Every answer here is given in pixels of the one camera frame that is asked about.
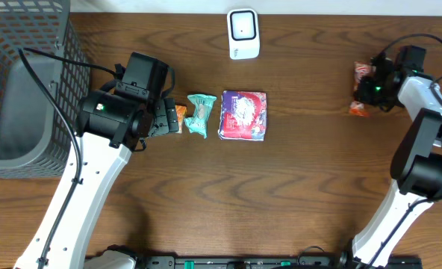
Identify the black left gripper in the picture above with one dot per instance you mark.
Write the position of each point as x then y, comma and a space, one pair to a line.
171, 120

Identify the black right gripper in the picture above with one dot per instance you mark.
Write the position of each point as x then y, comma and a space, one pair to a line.
363, 94

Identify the red Top chocolate bar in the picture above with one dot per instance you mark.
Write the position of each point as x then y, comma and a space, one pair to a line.
356, 107

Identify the orange white snack packet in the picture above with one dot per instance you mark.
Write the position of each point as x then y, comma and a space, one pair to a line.
181, 111

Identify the teal snack packet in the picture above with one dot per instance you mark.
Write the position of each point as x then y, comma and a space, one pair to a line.
197, 123

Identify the purple red snack bag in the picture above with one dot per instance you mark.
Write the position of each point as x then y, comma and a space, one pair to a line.
243, 115

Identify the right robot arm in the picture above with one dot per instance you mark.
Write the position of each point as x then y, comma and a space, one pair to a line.
416, 167

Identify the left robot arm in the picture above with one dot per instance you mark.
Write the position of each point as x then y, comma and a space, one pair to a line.
110, 123

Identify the white barcode scanner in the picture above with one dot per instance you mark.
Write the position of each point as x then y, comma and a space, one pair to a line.
243, 34

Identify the grey plastic mesh basket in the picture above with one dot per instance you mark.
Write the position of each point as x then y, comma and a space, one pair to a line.
33, 140

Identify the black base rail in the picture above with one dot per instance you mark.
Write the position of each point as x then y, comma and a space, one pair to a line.
171, 262

